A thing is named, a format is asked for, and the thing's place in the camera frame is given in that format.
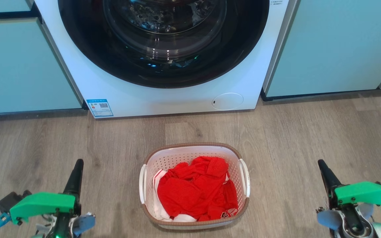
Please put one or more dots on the large pale teal cabinet door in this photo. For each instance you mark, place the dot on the large pale teal cabinet door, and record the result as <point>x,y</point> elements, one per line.
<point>18,67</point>

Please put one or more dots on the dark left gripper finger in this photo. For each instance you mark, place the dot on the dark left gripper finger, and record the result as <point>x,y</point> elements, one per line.
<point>74,178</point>

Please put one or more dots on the blue energy label sticker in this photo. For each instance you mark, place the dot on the blue energy label sticker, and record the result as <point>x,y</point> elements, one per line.
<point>100,107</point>

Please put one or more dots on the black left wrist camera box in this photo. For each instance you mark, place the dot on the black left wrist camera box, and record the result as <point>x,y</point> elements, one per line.
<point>12,200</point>

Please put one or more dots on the round white filter cover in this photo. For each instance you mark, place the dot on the round white filter cover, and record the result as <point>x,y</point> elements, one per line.
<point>227,101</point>

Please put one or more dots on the white garment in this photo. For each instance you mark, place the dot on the white garment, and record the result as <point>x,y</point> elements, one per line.
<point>159,180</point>

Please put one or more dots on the round black glass washer door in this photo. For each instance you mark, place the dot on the round black glass washer door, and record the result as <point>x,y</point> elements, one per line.
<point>164,62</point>

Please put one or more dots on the white front-load washing machine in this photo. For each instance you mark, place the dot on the white front-load washing machine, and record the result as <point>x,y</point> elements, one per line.
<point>177,97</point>

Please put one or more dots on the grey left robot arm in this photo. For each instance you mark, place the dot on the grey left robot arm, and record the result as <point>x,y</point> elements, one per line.
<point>78,224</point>

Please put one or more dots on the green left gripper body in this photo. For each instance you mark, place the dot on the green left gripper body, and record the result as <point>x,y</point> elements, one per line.
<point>41,202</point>

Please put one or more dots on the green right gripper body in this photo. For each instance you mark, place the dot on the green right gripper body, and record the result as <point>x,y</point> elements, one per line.
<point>365,193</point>

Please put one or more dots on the white perforated laundry basket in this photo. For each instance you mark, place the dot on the white perforated laundry basket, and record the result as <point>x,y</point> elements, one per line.
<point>150,191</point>

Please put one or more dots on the wide pale teal cabinet panel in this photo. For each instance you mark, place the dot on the wide pale teal cabinet panel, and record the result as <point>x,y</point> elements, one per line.
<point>332,46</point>

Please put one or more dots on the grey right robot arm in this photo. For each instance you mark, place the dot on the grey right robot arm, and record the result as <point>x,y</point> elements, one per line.
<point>349,221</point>

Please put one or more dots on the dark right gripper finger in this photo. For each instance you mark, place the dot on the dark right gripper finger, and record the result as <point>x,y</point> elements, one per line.
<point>327,177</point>

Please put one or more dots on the small pale teal cabinet drawer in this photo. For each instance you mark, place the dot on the small pale teal cabinet drawer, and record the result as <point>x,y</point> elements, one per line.
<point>2,5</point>

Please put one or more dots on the red mesh jersey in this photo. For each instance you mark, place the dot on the red mesh jersey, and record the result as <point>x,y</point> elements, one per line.
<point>193,191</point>

